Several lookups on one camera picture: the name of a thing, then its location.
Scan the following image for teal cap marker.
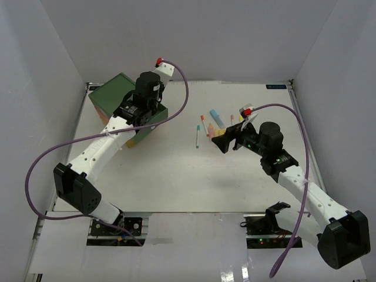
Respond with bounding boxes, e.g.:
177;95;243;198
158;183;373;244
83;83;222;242
195;125;200;149

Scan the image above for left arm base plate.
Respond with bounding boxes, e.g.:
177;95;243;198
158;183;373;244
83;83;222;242
89;216;144;237

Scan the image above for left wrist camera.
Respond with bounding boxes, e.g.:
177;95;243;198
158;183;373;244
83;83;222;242
153;58;174;86

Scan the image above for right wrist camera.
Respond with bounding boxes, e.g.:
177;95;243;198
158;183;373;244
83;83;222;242
239;103;258;131

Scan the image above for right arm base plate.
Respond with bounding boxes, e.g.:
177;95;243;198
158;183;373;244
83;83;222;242
240;214;292;250

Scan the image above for blue corner label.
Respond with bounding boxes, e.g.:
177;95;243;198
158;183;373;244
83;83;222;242
266;84;287;90

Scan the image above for green drawer storage box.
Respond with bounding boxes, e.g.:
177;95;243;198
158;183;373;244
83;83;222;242
87;73;168;148

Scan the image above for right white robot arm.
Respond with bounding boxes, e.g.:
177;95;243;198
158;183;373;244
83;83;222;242
212;122;371;269

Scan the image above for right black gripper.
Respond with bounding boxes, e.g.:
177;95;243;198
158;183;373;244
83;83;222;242
211;119;268;157

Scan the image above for orange cap marker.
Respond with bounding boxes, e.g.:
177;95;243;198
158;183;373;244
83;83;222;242
200;115;209;137

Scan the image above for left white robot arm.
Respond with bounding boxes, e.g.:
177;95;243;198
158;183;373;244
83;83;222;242
53;70;169;234

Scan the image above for blue highlighter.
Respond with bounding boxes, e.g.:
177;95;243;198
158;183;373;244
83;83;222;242
210;109;226;129

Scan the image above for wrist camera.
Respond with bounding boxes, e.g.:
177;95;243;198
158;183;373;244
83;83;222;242
239;103;258;131
153;58;174;86

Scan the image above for pale yellow highlighter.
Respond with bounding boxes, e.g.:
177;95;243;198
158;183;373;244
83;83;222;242
214;129;222;137

